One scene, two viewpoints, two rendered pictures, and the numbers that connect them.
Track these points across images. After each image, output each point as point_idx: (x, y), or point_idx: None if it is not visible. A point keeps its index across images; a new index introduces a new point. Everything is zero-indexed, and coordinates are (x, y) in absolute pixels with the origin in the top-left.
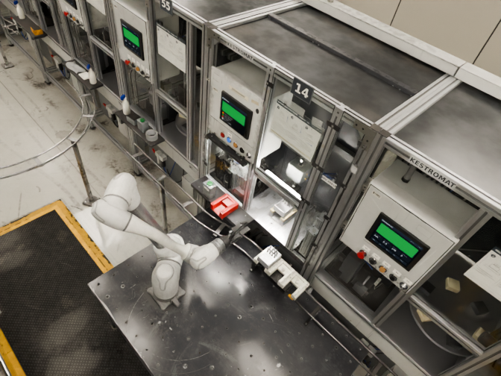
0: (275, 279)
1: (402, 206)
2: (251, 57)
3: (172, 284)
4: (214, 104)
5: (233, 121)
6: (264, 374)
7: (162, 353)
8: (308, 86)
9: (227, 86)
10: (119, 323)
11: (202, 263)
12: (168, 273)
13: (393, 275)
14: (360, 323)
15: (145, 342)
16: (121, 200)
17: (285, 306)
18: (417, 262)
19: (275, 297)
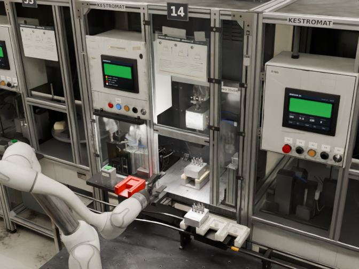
0: (211, 237)
1: (301, 69)
2: (123, 5)
3: (96, 265)
4: (95, 76)
5: (119, 80)
6: None
7: None
8: (181, 4)
9: (106, 48)
10: None
11: (126, 215)
12: (88, 251)
13: (324, 152)
14: (320, 255)
15: None
16: (23, 158)
17: (232, 268)
18: (337, 120)
19: (218, 264)
